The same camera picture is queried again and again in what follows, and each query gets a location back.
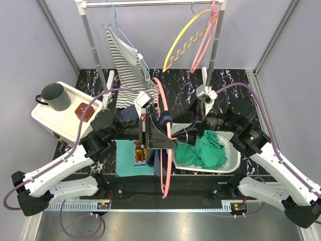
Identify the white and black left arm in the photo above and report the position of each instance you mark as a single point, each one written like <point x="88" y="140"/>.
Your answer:
<point x="38" y="189"/>

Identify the white perforated plastic basket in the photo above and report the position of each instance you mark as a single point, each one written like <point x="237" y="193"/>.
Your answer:
<point x="233" y="157"/>

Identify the white storage box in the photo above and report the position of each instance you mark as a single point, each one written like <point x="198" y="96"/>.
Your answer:
<point x="63" y="125"/>

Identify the dark grey mug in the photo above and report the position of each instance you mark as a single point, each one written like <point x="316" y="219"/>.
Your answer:
<point x="55" y="96"/>

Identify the navy blue tank top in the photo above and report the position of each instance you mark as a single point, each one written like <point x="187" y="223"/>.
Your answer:
<point x="157" y="159"/>

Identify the teal tray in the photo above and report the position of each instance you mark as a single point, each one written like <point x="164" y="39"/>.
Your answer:
<point x="125" y="161"/>

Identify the yellow hanger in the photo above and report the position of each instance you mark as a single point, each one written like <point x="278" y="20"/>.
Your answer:
<point x="182" y="43"/>

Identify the striped white tank top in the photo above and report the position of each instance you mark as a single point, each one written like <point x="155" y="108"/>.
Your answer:
<point x="130" y="65"/>

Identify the light blue wire hanger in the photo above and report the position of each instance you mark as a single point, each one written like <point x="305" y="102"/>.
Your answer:
<point x="116" y="25"/>

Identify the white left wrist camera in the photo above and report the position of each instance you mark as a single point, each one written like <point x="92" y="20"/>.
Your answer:
<point x="141" y="102"/>

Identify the metal clothes rack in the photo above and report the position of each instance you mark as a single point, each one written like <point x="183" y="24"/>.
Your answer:
<point x="83" y="5"/>

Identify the pink plastic hanger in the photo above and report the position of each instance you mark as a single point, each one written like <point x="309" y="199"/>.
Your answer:
<point x="210" y="30"/>

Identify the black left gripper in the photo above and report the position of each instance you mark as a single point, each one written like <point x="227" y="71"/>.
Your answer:
<point x="153" y="137"/>

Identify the green tank top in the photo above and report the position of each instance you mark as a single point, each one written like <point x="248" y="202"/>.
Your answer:
<point x="207" y="153"/>

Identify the dog picture book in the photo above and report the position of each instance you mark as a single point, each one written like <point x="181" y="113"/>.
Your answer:
<point x="140" y="155"/>

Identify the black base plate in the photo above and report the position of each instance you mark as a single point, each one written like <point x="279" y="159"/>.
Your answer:
<point x="186" y="192"/>

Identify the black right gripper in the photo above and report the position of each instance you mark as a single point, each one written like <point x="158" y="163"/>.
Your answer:
<point x="189" y="135"/>

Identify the dark red cube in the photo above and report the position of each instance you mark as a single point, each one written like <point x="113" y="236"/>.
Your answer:
<point x="80" y="110"/>

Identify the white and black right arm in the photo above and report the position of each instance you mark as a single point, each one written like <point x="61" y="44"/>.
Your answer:
<point x="298" y="198"/>

